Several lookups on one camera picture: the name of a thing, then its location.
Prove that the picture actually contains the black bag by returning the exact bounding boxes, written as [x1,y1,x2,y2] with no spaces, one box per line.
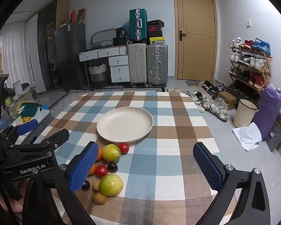
[114,27,127,46]

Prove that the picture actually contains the small irregular floor mat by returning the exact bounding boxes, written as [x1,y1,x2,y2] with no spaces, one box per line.
[185,80,202,88]

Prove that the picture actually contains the brown paper bag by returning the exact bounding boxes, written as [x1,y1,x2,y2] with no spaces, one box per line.
[78,8,87,24]

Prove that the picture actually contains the cream waste bin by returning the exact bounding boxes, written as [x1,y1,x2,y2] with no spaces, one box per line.
[233,99,258,128]

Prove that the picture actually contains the cream round plate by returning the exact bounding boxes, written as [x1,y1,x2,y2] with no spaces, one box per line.
[96,106,154,144]

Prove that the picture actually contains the wooden shoe rack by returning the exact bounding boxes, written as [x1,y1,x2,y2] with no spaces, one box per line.
[227,44,273,99]

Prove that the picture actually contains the black and yellow shoe box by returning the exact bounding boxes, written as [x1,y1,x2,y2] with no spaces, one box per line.
[149,37,167,45]

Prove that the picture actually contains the grey doormat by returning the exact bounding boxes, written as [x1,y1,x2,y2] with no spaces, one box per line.
[266,125,281,152]

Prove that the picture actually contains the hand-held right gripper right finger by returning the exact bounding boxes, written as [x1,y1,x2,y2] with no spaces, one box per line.
[193,142,271,225]

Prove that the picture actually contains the wooden door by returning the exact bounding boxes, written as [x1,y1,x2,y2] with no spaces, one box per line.
[173,0,218,80]

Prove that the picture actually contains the red tomato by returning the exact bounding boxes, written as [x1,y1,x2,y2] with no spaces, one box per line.
[95,165,108,178]
[118,143,130,155]

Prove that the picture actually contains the green guava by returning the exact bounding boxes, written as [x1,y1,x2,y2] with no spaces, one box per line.
[99,174,124,197]

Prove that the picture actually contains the dark glass cabinet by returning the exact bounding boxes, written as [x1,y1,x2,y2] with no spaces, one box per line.
[37,0,64,91]

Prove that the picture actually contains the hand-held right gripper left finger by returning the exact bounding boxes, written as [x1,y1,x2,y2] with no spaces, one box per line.
[21,141,99,225]

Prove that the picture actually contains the white plastic bag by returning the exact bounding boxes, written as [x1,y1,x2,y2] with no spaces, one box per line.
[232,123,263,152]

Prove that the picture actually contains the person's left hand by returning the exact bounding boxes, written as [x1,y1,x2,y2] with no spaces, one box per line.
[0,189,28,214]

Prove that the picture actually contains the cardboard box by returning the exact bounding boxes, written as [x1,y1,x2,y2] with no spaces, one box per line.
[218,91,237,110]

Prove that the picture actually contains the patterned floor rug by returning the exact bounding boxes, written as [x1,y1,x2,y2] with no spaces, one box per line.
[48,87,165,114]

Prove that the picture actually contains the white drawer cabinet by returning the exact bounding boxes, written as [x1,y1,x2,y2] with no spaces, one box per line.
[108,56,130,83]

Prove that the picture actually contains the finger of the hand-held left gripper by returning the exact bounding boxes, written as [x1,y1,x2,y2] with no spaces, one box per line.
[10,129,70,155]
[0,119,39,146]

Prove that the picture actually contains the purple bag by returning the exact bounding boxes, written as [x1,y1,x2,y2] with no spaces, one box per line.
[253,86,281,141]

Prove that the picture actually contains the pile of shoes on floor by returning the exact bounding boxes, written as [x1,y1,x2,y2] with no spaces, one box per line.
[186,81,229,122]

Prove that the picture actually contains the white curtain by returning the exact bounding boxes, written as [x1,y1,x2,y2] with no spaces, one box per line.
[1,20,33,87]

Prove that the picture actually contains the woven laundry basket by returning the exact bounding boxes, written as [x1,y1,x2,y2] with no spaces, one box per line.
[88,62,108,88]

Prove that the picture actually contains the beige suitcase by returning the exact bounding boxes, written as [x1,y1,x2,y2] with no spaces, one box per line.
[128,43,147,87]

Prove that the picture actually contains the shoes on rack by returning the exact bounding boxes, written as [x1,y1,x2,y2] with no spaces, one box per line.
[228,37,267,96]

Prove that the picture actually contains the grey refrigerator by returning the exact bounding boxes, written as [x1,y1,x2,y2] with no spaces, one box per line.
[55,23,87,92]

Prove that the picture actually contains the white desk with drawers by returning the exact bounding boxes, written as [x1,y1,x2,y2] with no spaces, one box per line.
[78,46,128,89]

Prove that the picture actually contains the white curved frame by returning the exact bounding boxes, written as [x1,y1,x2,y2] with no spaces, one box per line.
[91,28,117,47]

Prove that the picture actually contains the silver suitcase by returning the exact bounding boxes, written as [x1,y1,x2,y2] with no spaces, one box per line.
[146,44,168,88]

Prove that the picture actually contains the checked tablecloth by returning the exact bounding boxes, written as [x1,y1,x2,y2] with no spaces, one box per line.
[14,91,227,225]

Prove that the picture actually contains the teal suitcase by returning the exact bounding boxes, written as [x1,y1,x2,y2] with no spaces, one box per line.
[129,9,148,43]

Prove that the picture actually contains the yellow guava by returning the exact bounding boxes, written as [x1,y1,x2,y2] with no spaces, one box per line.
[102,144,121,163]

